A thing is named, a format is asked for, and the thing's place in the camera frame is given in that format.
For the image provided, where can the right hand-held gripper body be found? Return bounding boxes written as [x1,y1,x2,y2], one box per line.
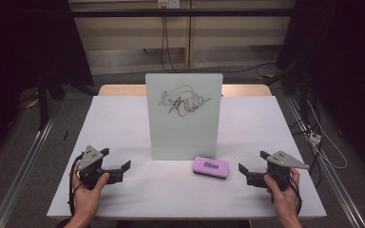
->
[245,150,311,193]

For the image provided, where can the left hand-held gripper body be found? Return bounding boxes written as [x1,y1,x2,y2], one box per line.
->
[77,144,125,191]

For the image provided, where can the purple whiteboard eraser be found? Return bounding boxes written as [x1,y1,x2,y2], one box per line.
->
[192,156,230,180]

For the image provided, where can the white whiteboard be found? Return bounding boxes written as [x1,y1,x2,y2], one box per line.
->
[144,72,224,162]

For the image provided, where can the person's right hand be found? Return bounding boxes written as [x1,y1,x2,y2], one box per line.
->
[263,167,302,220]

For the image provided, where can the person's left hand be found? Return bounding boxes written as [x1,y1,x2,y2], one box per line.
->
[71,161,110,223]

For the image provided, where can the white table cover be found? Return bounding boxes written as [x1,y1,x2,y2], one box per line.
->
[46,95,328,220]

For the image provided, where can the white power strip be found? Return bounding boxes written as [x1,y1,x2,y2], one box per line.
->
[308,132,322,145]

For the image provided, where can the wooden table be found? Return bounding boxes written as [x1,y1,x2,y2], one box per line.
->
[98,84,273,97]

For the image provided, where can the black stand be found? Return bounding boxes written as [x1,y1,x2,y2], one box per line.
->
[35,71,67,131]

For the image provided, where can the black curtain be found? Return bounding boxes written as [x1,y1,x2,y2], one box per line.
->
[275,0,365,181]
[0,0,95,165]

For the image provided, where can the black horizontal bar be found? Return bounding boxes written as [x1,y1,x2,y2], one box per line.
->
[70,8,297,18]

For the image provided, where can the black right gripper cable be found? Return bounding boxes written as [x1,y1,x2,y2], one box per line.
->
[288,176,304,217]

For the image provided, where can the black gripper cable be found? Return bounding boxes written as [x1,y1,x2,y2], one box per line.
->
[288,176,304,217]
[67,153,84,217]

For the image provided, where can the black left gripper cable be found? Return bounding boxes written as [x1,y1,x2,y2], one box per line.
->
[67,153,84,217]

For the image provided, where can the white cable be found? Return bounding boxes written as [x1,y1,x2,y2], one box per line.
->
[306,99,349,170]

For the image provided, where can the metal floor rail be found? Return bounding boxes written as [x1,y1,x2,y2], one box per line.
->
[0,116,55,228]
[285,94,365,228]

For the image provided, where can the black hanging wall cables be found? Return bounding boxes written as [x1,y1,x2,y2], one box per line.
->
[159,15,179,74]

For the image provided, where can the white wall outlet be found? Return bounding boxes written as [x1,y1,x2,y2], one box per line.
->
[157,0,182,10]

